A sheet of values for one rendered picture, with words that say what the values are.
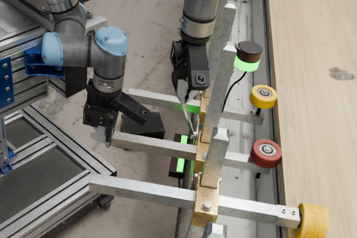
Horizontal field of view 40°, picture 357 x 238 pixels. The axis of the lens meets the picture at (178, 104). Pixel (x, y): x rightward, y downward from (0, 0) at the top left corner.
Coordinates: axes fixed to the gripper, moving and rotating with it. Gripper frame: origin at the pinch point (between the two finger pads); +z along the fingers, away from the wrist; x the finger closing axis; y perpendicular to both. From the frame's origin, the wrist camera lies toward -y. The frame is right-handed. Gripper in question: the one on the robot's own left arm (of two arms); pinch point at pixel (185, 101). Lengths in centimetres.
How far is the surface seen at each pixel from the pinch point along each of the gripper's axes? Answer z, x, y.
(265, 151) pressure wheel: 9.6, -20.9, -10.5
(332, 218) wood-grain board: 9.6, -29.1, -33.2
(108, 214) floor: 102, 9, 41
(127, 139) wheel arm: 14.3, 13.4, 2.0
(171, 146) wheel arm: 14.3, 2.0, -2.0
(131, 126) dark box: 91, -8, 84
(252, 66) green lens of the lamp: -14.2, -13.1, -4.7
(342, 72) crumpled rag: 10, -61, 21
